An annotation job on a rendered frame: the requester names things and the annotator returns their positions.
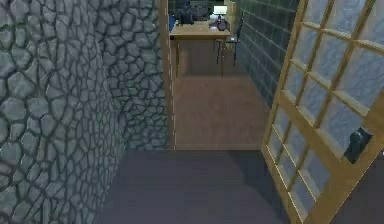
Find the black chair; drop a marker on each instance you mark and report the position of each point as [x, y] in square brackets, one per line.
[233, 38]

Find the blue container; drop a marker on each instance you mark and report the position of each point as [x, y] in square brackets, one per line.
[171, 22]

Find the wooden table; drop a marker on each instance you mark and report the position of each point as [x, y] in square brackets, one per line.
[200, 31]

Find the dark round kettle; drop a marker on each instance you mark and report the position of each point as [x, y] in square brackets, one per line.
[221, 24]

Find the black box-shaped appliance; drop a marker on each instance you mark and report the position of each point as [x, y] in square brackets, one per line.
[186, 16]

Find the wooden glass-paned room door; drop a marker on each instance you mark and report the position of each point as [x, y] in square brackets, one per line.
[308, 110]

